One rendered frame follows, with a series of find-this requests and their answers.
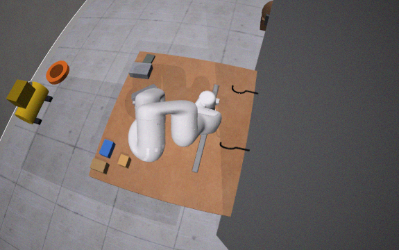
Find blue rectangular block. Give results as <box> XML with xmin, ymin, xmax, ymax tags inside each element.
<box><xmin>99</xmin><ymin>139</ymin><xmax>116</xmax><ymax>158</ymax></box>

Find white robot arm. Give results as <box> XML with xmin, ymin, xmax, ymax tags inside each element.
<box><xmin>128</xmin><ymin>88</ymin><xmax>222</xmax><ymax>162</ymax></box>

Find dark grey wall panel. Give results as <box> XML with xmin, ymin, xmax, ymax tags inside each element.
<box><xmin>217</xmin><ymin>0</ymin><xmax>399</xmax><ymax>250</ymax></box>

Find tan cube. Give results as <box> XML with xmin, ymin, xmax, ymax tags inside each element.
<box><xmin>118</xmin><ymin>154</ymin><xmax>131</xmax><ymax>169</ymax></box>

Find brown rectangular box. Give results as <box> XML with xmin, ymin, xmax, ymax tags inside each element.
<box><xmin>90</xmin><ymin>158</ymin><xmax>110</xmax><ymax>174</ymax></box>

